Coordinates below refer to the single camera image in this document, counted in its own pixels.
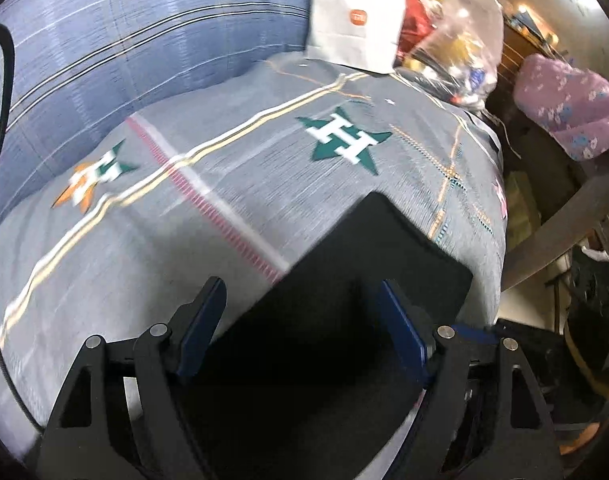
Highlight black pants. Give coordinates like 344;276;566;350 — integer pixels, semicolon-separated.
177;191;474;480

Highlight clear plastic bag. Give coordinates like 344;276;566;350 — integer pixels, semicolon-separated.
401;0;505;111

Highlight blue plaid quilt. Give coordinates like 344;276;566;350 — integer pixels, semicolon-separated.
0;0;317;231

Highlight grey metal frame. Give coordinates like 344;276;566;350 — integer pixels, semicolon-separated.
501;152;609;293

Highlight red plastic bag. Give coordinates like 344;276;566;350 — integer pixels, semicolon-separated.
397;0;435;56

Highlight pink floral cloth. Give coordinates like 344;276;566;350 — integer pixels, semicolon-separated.
513;54;609;162

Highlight white paper bag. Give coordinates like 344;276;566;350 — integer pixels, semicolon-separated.
304;0;406;75

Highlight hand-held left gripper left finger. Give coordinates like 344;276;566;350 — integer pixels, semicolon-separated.
35;276;228;480

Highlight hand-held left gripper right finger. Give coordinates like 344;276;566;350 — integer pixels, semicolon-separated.
379;280;567;480

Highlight grey star-printed bed sheet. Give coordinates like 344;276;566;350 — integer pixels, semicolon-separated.
0;57;510;461

